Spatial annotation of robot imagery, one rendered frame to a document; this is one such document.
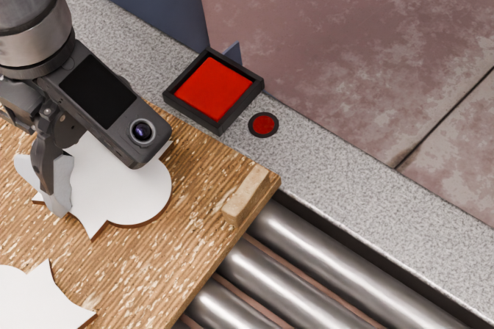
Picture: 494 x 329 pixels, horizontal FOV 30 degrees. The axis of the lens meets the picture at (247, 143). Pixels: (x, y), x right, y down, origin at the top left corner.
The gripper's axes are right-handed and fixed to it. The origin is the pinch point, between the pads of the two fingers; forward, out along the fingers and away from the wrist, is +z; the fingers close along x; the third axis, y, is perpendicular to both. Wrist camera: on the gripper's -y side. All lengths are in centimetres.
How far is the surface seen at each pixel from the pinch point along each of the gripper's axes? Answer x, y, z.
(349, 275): -4.7, -24.9, 2.8
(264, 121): -14.5, -8.6, 3.1
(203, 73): -15.4, -0.3, 1.6
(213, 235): -0.6, -12.7, 1.0
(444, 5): -109, 14, 95
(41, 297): 13.2, -3.7, -0.2
